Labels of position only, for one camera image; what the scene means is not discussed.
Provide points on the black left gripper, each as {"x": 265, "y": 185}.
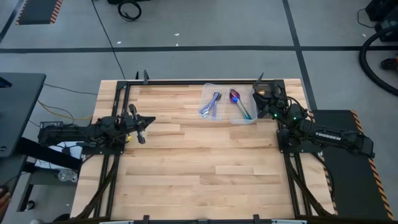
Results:
{"x": 132, "y": 124}

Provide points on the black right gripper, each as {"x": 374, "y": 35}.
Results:
{"x": 273, "y": 99}

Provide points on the wooden spoon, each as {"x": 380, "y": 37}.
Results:
{"x": 262, "y": 91}

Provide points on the iridescent rainbow spoon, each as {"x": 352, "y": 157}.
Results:
{"x": 247, "y": 114}
{"x": 234, "y": 96}

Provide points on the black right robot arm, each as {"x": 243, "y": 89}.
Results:
{"x": 329, "y": 137}

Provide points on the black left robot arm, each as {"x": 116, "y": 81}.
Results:
{"x": 68, "y": 133}

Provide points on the clear plastic bin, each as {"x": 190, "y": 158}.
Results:
{"x": 224, "y": 112}
{"x": 233, "y": 119}

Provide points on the white paper sheets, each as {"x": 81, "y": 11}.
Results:
{"x": 71, "y": 152}

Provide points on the clear plastic cup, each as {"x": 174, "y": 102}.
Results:
{"x": 65, "y": 175}

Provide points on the silver aluminium profile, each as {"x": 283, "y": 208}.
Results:
{"x": 289, "y": 221}
{"x": 116, "y": 222}

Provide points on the black desk top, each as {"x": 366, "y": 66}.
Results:
{"x": 18, "y": 109}

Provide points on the hazard-striped black floor mat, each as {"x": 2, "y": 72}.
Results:
{"x": 348, "y": 186}
{"x": 37, "y": 11}

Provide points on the person's shoe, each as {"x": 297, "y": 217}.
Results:
{"x": 388, "y": 63}

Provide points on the black floor equipment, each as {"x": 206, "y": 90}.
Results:
{"x": 385, "y": 18}

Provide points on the person's hand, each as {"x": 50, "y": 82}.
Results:
{"x": 3, "y": 202}

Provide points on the black frame clamp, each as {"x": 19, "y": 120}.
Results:
{"x": 145, "y": 77}
{"x": 137, "y": 75}

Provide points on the black aluminium table frame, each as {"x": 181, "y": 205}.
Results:
{"x": 174, "y": 82}

